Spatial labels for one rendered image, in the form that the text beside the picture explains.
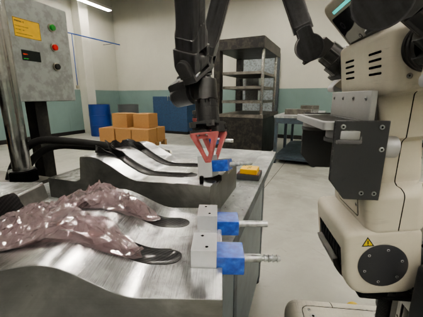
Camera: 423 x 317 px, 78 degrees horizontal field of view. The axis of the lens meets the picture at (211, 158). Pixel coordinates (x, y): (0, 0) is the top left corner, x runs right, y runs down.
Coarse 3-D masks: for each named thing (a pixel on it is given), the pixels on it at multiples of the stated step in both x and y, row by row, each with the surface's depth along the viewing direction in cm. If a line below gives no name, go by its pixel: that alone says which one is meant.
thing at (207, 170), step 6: (198, 156) 64; (216, 156) 67; (198, 162) 64; (204, 162) 63; (210, 162) 63; (216, 162) 63; (222, 162) 62; (228, 162) 63; (234, 162) 63; (240, 162) 63; (246, 162) 62; (198, 168) 64; (204, 168) 64; (210, 168) 63; (216, 168) 63; (222, 168) 62; (228, 168) 62; (204, 174) 64; (210, 174) 63; (216, 174) 66
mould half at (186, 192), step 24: (144, 144) 88; (96, 168) 69; (120, 168) 68; (168, 168) 77; (192, 168) 75; (72, 192) 74; (144, 192) 65; (168, 192) 63; (192, 192) 61; (216, 192) 64
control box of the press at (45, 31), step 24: (24, 0) 101; (24, 24) 102; (48, 24) 111; (24, 48) 102; (48, 48) 112; (24, 72) 103; (48, 72) 113; (24, 96) 104; (48, 96) 114; (72, 96) 126; (48, 120) 120; (48, 168) 122
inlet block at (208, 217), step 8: (200, 208) 49; (208, 208) 49; (216, 208) 49; (200, 216) 46; (208, 216) 46; (216, 216) 46; (224, 216) 49; (232, 216) 49; (200, 224) 47; (208, 224) 47; (216, 224) 47; (224, 224) 47; (232, 224) 47; (240, 224) 49; (248, 224) 49; (256, 224) 48; (264, 224) 48; (224, 232) 47; (232, 232) 47
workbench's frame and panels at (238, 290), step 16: (272, 160) 125; (256, 192) 82; (256, 208) 122; (240, 240) 90; (256, 240) 131; (256, 272) 141; (224, 288) 72; (240, 288) 97; (224, 304) 74; (240, 304) 100
